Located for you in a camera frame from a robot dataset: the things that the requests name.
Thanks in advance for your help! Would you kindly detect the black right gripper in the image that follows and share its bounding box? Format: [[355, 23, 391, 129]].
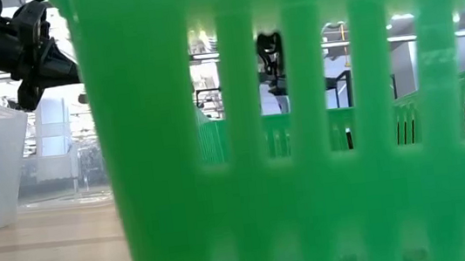
[[254, 30, 290, 98]]

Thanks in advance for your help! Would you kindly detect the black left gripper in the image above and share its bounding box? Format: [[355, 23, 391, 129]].
[[2, 0, 84, 113]]

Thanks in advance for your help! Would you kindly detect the green slotted plastic basket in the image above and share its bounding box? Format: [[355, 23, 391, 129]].
[[44, 0, 465, 261]]

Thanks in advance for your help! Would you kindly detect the white building pillar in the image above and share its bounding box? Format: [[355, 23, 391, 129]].
[[29, 95, 78, 183]]

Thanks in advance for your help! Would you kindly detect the black metal railing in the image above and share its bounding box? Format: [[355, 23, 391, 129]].
[[325, 69, 356, 111]]

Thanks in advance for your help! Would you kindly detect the yellow hanging strap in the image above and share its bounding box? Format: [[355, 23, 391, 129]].
[[338, 23, 350, 69]]

